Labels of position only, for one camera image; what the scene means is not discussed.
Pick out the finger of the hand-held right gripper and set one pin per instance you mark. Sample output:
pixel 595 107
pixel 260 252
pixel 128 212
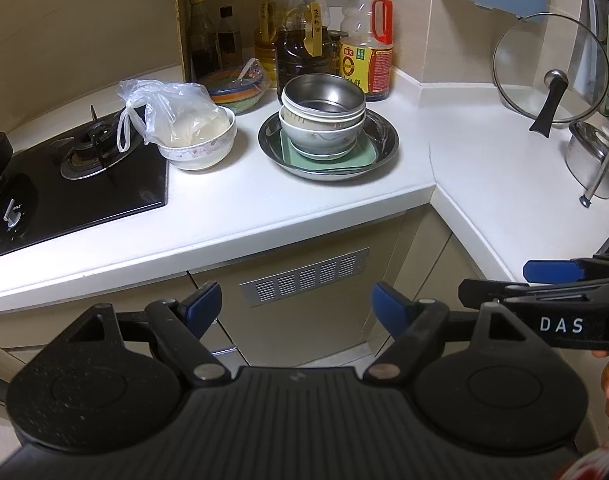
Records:
pixel 554 271
pixel 484 292

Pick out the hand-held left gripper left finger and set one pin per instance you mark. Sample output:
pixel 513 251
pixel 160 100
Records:
pixel 204 305

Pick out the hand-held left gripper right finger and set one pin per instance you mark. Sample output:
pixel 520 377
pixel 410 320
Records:
pixel 389 310

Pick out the green square plate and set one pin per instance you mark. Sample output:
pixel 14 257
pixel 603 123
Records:
pixel 367 157

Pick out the large steel basin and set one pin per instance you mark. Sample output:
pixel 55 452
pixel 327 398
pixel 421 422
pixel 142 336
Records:
pixel 384 142

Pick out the white floral bowl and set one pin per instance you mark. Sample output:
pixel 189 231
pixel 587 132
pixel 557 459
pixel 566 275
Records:
pixel 324 142

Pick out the beige round bowl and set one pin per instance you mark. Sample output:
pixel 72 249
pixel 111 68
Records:
pixel 289 116

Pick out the small steel saucepan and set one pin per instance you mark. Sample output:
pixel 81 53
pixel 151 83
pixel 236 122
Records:
pixel 324 92

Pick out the beige base cabinet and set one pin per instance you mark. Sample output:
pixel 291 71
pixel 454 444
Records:
pixel 309 330

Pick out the metal cabinet vent grille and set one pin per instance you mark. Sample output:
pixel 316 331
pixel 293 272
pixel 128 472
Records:
pixel 304 277

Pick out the steel pot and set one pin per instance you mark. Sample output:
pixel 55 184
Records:
pixel 579 165

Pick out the white patterned bowl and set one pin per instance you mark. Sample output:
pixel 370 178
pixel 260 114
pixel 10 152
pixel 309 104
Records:
pixel 199 152

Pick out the black gas stove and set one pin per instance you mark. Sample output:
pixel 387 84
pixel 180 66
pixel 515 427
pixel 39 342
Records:
pixel 59 195

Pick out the clear plastic bag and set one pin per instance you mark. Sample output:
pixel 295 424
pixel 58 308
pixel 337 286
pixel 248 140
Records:
pixel 174 110

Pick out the striped colourful bowl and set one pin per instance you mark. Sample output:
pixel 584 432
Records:
pixel 234 95

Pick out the small knotted plastic bag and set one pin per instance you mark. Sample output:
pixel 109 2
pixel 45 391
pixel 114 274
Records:
pixel 249 72

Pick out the dark bottle yellow cap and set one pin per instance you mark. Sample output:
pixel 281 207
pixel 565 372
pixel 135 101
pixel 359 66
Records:
pixel 202 45

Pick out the small dark jar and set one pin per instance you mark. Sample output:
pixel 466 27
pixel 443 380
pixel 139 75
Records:
pixel 337 52

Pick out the large oil bottle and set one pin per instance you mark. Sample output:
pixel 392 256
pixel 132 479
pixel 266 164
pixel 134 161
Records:
pixel 302 60

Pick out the dark bottle black cap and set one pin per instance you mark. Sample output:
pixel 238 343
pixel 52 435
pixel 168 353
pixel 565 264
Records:
pixel 229 40

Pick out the slim oil bottle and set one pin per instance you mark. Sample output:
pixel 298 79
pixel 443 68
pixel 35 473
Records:
pixel 265 45

